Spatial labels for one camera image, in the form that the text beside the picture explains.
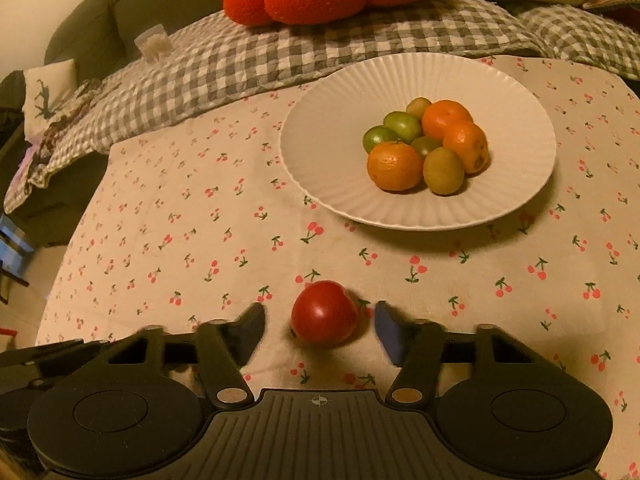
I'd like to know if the olive green fruit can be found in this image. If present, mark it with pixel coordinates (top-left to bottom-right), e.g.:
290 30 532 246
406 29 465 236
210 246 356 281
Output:
410 136 442 159
422 148 465 196

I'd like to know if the dark green sofa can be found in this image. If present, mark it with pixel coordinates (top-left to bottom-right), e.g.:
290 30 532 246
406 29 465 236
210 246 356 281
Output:
9 0 222 247

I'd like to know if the small green fruit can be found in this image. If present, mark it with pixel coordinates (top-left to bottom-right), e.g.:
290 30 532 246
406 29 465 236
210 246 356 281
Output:
362 125 400 153

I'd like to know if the bright green oval fruit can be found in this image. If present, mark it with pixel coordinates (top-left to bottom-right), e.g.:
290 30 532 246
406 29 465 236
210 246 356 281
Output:
383 110 422 144

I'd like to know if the large orange tangerine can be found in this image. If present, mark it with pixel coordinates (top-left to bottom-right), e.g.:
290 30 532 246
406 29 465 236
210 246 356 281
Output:
367 141 423 192

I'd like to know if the small white embroidered cushion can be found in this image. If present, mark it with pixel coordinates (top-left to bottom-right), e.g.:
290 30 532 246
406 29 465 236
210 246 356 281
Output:
22 60 77 145

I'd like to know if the red tomato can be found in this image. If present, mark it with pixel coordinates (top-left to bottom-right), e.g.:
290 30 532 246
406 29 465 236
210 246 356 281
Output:
291 281 359 347

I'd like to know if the small olive fruit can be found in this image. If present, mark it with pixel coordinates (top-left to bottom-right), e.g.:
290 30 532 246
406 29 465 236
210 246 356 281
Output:
406 96 432 122

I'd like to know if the white ribbed plate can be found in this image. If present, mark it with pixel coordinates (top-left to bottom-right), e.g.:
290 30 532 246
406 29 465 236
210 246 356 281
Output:
278 52 558 232

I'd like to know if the small clear plastic packet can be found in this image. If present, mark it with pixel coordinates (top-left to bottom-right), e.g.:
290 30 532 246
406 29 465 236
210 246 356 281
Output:
134 24 174 64

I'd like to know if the cherry print tablecloth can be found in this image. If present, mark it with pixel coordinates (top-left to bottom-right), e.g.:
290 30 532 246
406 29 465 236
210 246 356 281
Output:
38 54 639 479

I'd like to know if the grey checked blanket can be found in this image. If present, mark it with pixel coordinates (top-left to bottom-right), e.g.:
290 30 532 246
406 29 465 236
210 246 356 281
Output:
2 0 639 212

